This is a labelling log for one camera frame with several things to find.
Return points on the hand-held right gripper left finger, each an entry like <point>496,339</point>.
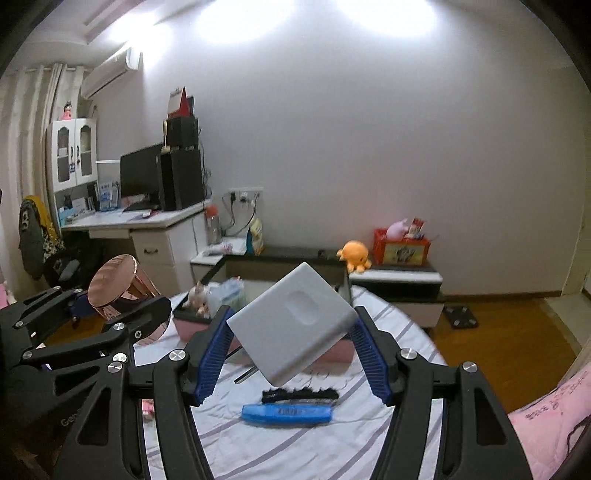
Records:
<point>213,364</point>

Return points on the blue books on desk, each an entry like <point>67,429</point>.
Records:
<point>107,194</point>

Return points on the small yellow gadget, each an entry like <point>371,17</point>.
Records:
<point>165,129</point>

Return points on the black desk chair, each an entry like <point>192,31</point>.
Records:
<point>69,270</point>

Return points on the pink printed blanket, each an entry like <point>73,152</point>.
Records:
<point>549,415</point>

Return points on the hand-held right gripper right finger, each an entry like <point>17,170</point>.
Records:
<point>371,364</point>

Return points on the white square box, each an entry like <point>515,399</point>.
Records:
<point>295,323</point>

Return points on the orange octopus plush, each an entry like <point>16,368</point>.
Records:
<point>354,254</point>

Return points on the rose gold metal can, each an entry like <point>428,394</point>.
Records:
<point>115,286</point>

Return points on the beige curtain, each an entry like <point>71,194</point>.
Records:
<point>27,138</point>

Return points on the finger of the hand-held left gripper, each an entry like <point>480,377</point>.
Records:
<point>81,304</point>
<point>143,318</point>

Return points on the blue oblong case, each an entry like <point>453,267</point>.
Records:
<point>286,414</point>

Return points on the red and white packet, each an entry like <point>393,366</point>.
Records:
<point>415,226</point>

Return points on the pink pig plush toy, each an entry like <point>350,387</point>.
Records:
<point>199,297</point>

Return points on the black bathroom scale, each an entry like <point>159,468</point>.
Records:
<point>459,318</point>

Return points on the yellow and blue pack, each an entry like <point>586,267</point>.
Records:
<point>256,235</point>

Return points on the white door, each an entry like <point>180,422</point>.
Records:
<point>582,258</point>

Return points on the black computer tower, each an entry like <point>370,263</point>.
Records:
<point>182,180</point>

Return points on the black computer monitor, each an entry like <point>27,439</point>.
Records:
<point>141,177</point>

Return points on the white glass door cabinet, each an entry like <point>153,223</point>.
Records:
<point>74,152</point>

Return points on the teal tissue pack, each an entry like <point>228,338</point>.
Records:
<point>228,293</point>

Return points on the black speaker box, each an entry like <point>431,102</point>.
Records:
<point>182,131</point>

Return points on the small doll figure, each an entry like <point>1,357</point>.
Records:
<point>68,110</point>

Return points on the clear bottle orange cap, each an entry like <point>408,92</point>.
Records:
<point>212,228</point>

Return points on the yellow and black garment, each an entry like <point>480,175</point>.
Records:
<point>34,230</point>

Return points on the white desk with drawers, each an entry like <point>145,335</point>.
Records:
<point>157,249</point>

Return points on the black and white low bench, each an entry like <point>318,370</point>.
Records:
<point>397,279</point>

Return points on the white wall socket strip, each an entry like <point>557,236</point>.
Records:
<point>247,190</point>

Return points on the pink patterned pouch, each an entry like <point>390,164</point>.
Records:
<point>214,252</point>

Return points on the pink storage box black rim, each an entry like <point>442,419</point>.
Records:
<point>187,328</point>

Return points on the white side table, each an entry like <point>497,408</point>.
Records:
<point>198,259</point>

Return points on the black comb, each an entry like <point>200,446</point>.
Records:
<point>300,396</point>

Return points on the red plastic crate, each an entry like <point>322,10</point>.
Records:
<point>401,253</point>

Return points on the red and white folders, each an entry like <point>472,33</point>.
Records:
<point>183,104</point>

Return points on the white air conditioner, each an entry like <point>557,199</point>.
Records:
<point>108,74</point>

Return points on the striped white bedsheet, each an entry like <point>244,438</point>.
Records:
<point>286,452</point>

